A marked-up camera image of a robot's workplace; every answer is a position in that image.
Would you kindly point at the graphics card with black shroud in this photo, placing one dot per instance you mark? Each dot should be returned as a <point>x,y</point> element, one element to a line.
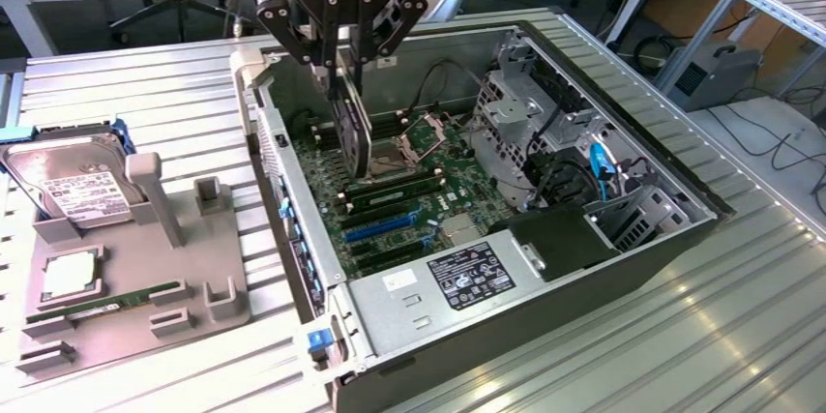
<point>355,142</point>

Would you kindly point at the black RAM slot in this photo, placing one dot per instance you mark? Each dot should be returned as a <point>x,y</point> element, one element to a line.
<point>387,120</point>
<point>389,132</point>

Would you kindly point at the metal socket cover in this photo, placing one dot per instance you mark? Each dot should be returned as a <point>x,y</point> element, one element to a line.
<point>421,135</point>

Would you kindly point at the CPU socket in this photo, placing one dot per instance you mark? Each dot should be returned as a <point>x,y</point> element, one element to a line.
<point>389,161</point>

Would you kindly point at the silver drive cage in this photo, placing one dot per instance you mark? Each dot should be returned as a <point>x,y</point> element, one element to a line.
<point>496,156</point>

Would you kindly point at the blue disk caddy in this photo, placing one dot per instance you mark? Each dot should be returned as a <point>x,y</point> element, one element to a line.
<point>122,135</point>

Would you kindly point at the green motherboard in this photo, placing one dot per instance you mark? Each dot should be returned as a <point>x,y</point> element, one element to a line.
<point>451,176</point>

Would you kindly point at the RAM stick in motherboard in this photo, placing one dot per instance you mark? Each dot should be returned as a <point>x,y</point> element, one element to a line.
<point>400,196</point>

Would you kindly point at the black expansion slot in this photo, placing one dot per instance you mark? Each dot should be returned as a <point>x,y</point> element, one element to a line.
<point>389,263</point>
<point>387,252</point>
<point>377,218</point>

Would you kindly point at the silver hard disk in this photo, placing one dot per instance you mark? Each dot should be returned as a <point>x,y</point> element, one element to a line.
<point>64,166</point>

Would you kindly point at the blue expansion slot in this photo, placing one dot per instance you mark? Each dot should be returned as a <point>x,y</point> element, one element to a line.
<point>380,233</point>

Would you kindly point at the silver chipset heatsink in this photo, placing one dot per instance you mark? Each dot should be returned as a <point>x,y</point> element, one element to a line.
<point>460,231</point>

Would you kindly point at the grey machine box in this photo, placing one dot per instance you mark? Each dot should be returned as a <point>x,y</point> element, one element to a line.
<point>716,79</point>

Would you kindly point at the grey parts rack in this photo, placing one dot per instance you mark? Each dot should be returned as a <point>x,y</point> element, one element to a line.
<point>129,248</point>

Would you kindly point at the black plastic shroud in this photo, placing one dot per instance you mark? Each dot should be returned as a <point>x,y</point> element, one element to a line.
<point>561,244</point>

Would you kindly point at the silver disk bay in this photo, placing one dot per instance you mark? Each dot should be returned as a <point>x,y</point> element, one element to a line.
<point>644,224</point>

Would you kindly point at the silver power supply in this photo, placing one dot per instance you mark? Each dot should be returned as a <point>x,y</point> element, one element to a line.
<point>412,306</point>

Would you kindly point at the silver CPU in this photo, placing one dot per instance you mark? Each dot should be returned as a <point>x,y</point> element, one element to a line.
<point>66,275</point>

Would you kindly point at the green RAM stick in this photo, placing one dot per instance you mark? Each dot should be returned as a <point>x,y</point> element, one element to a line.
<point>129,298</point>

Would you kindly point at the blue case latch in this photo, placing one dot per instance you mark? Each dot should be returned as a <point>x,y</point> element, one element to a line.
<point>319,339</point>

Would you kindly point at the open black PC case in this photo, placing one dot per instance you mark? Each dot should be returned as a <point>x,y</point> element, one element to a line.
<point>580,311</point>

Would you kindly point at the aluminium slat frame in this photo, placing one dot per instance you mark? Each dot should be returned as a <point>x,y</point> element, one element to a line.
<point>780,2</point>

